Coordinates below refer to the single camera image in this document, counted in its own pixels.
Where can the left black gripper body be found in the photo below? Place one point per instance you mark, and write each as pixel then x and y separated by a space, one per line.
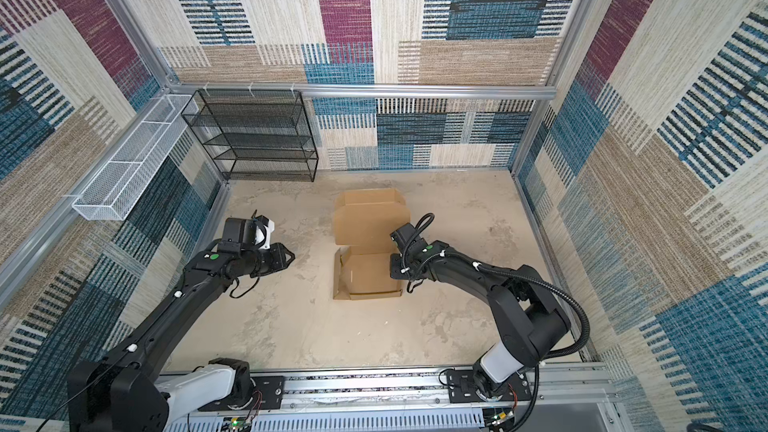
pixel 270 260

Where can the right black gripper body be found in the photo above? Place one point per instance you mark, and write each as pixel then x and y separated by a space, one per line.
pixel 400 267

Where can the brown cardboard box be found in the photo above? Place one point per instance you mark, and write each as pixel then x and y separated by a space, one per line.
pixel 362 222

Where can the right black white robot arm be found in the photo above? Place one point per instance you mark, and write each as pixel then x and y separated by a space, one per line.
pixel 535 319

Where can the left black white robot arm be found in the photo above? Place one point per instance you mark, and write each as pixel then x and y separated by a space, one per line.
pixel 120 391

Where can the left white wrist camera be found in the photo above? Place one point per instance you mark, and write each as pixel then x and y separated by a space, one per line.
pixel 264 228

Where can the black wire shelf rack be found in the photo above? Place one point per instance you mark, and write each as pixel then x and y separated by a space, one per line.
pixel 262 135

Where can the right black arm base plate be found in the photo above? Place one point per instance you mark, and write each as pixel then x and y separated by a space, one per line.
pixel 468 385

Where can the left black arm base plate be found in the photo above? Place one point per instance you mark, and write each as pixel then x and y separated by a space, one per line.
pixel 266 393

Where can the white wire mesh basket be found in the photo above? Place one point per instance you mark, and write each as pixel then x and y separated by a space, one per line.
pixel 123 179

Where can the aluminium front rail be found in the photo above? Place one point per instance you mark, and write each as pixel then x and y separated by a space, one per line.
pixel 565 397

